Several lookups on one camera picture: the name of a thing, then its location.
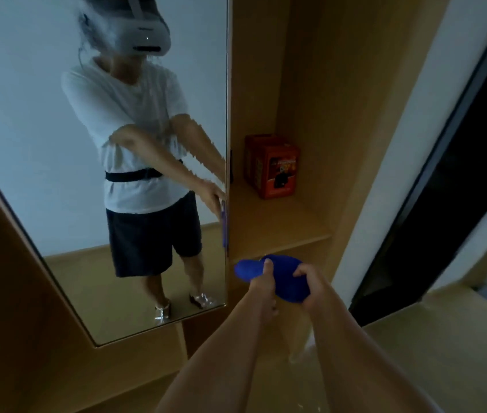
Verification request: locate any person's left hand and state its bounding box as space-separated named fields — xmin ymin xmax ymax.
xmin=247 ymin=258 xmax=280 ymax=322

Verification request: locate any person's right hand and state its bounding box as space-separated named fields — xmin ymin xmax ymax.
xmin=292 ymin=263 xmax=335 ymax=315

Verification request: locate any blue cloth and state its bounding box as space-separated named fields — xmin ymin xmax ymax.
xmin=233 ymin=254 xmax=311 ymax=304

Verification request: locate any person's right forearm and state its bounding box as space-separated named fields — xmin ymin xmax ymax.
xmin=305 ymin=292 xmax=443 ymax=413

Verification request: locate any person's left forearm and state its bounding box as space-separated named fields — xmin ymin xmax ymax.
xmin=156 ymin=292 xmax=272 ymax=413

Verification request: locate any red printed box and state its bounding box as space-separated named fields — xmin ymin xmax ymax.
xmin=243 ymin=133 xmax=300 ymax=200

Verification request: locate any light wooden shelf cabinet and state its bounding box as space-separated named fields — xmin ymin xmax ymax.
xmin=0 ymin=0 xmax=453 ymax=413

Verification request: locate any black door frame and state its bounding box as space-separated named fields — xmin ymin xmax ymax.
xmin=348 ymin=0 xmax=487 ymax=328

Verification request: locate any frameless wall mirror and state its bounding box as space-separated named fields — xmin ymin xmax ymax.
xmin=0 ymin=0 xmax=230 ymax=348

